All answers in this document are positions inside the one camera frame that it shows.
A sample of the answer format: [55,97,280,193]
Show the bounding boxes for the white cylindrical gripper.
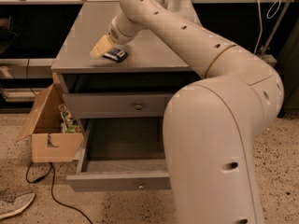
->
[90,13,146,59]

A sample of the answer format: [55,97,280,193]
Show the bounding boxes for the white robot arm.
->
[91,0,284,224]

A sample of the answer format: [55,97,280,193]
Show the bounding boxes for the grey wooden drawer cabinet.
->
[50,0,204,134]

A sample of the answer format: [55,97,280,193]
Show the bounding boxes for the open grey bottom drawer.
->
[66,117,170,192]

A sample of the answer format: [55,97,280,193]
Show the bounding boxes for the green snack packets in box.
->
[59,104,80,133]

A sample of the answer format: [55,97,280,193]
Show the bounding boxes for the open cardboard box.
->
[16,74,83,162]

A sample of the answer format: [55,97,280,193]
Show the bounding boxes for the grey knit sneaker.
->
[0,189,36,219]

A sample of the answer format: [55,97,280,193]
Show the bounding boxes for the black floor cable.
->
[25,162,93,224]

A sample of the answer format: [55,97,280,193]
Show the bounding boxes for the white hanging cable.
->
[252,0,282,56]

